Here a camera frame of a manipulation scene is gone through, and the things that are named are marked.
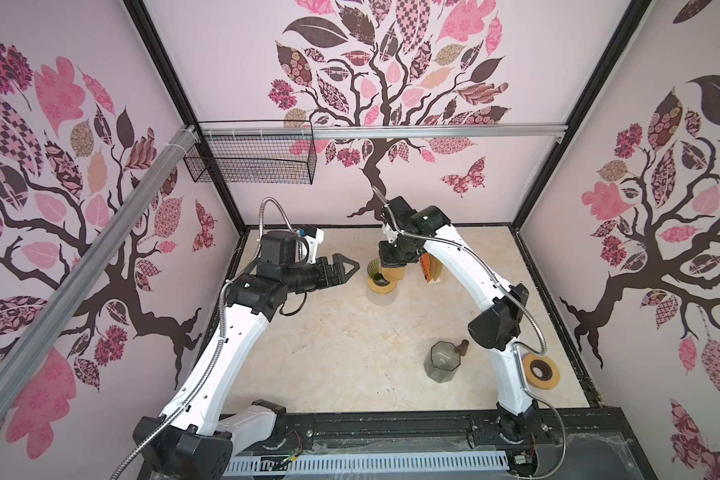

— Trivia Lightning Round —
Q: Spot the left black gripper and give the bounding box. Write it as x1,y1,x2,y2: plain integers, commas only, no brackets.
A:
282,253,359,293

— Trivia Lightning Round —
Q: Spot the wooden dripper ring stand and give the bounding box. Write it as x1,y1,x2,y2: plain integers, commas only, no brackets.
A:
367,276,398,295

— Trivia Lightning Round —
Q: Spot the brown paper filter stack holder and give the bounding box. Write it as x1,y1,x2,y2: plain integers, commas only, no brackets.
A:
419,253,443,284

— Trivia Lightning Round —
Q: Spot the grey glass server with knob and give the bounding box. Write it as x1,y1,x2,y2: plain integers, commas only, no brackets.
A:
423,339,470,383

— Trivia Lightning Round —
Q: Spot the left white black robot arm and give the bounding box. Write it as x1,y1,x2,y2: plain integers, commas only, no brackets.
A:
128,228,360,479

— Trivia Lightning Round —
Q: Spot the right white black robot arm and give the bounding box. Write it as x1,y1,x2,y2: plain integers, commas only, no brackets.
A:
374,189,543,444

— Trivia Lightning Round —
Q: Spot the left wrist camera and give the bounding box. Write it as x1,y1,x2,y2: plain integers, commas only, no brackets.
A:
297,225,325,263

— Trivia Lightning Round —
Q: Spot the black wire basket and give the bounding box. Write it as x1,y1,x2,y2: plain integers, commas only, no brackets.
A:
184,120,317,185

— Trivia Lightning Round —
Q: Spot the aluminium rail back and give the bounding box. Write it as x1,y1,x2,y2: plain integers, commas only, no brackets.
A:
200,121,568,140

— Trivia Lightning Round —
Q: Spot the aluminium rail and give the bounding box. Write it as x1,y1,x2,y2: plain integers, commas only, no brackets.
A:
0,125,198,420
200,121,568,140

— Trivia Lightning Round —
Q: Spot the right arm metal conduit cable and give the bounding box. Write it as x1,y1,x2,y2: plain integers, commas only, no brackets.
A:
371,185,568,480

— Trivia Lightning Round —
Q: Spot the white slotted cable duct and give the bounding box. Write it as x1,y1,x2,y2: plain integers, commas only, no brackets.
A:
222,451,509,479

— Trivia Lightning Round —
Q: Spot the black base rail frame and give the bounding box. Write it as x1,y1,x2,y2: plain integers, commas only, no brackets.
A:
136,407,658,480

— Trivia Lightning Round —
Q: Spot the aluminium rail left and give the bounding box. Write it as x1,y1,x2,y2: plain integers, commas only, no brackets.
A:
0,125,198,420

